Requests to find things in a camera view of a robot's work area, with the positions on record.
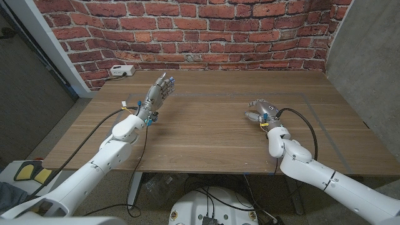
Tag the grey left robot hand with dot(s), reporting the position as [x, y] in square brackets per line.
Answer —
[156, 93]

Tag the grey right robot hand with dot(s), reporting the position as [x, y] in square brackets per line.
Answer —
[267, 109]

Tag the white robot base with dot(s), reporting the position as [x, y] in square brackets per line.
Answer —
[193, 206]

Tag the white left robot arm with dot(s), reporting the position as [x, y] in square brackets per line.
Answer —
[109, 156]

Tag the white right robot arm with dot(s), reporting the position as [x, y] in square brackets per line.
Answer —
[312, 172]

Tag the white power strip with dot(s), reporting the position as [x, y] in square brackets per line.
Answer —
[122, 70]

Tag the printed red brick backdrop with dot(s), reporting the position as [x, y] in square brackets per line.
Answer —
[203, 31]

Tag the dark grey table leg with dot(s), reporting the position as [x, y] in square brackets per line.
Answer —
[295, 193]

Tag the clear plastic bag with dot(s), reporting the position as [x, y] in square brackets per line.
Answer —
[162, 186]

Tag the white table leg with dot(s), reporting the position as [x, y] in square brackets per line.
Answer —
[134, 190]

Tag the yellow and black pad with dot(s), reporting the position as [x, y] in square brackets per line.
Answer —
[25, 172]

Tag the blue grey fabric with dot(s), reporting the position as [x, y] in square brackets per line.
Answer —
[11, 197]

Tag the black blue left wrist camera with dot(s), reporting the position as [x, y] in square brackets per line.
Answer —
[152, 119]

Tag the white door frame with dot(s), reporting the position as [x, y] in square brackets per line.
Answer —
[47, 40]

